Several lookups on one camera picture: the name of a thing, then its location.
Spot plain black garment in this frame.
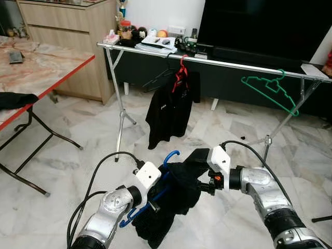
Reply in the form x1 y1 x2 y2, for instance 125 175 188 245
131 148 212 249

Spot blue plastic hanger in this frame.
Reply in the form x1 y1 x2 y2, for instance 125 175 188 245
118 150 182 229

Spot green plastic hanger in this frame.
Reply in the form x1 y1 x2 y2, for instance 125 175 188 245
240 68 300 118

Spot red plastic hanger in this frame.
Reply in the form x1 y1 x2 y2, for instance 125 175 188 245
172 54 190 94

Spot black plastic hanger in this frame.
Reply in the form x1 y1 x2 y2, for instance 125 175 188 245
141 52 179 93

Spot black shirt with white logo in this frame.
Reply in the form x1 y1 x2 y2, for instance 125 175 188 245
145 71 202 150

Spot black TV console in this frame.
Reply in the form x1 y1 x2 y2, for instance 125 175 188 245
105 40 332 119

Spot black metal floor leg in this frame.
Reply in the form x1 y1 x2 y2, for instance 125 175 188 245
311 215 332 224

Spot silver metal clothes rack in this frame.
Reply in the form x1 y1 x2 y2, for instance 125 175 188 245
96 43 332 162

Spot black soundbar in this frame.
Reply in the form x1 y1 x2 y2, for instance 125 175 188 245
212 46 308 72

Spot white paper sheet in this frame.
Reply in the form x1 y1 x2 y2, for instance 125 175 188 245
300 63 330 80

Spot white paper stack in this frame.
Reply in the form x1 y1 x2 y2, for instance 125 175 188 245
135 35 178 56

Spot black television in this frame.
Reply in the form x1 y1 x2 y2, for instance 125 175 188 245
197 0 332 64

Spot black red round toy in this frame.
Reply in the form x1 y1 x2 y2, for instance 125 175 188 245
131 26 149 43

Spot pink tissue box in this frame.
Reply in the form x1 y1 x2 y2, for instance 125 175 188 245
102 30 121 46

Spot black folded cloth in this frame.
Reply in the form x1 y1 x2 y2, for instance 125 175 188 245
0 92 40 112

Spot jar with red lid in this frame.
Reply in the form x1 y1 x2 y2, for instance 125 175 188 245
119 20 132 40

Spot marble table with red edge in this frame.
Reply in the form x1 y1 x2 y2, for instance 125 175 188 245
0 35 97 131

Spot light wooden cabinet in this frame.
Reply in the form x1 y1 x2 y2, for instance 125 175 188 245
16 0 119 105

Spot blue gold trophy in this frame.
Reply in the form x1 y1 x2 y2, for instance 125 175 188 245
118 0 128 19

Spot black wallet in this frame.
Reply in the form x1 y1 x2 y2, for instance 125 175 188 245
8 50 25 65

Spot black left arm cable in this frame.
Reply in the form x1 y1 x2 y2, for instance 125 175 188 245
66 151 144 249

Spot dark metal table leg frame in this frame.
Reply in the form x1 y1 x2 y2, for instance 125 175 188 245
0 106 85 198

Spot white wall socket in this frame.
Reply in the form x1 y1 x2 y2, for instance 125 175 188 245
167 25 186 36

